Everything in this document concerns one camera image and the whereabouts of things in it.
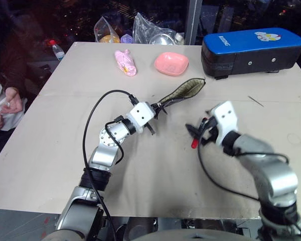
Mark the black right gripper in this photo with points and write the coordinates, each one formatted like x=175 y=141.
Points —
x=209 y=128

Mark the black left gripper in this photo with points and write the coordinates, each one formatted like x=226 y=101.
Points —
x=156 y=110

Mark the red marker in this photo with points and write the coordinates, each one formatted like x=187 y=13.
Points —
x=194 y=143

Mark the black grid pouch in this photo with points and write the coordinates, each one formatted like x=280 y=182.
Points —
x=188 y=90

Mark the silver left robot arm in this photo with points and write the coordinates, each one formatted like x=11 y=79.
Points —
x=102 y=155

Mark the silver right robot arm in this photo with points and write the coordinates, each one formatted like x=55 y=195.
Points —
x=273 y=170

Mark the pink plastic dish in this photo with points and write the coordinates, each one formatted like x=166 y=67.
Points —
x=171 y=63

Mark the pink plush toy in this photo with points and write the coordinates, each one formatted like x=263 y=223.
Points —
x=126 y=62

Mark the shiny metal bowl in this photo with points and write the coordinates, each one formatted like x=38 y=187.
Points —
x=163 y=39

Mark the small purple object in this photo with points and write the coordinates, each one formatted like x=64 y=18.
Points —
x=127 y=38

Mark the clear crumpled plastic bag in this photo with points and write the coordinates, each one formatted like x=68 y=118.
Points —
x=145 y=27

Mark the clear bag with orange item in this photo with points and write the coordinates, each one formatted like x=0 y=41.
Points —
x=106 y=32

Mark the blue and black case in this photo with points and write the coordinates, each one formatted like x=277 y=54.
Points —
x=250 y=41

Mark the dark rounded shape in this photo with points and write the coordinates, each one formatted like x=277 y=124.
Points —
x=138 y=229

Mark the clear plastic water bottle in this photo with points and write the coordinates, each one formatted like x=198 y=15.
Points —
x=57 y=50

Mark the person's dark jacket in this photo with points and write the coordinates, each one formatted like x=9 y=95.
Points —
x=7 y=50

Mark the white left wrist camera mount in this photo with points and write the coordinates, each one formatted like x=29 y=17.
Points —
x=141 y=114

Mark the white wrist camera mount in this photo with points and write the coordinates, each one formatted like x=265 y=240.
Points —
x=141 y=114
x=225 y=120

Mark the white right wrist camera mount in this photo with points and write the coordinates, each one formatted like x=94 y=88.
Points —
x=225 y=120

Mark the grey window post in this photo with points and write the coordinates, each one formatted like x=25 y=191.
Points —
x=192 y=22

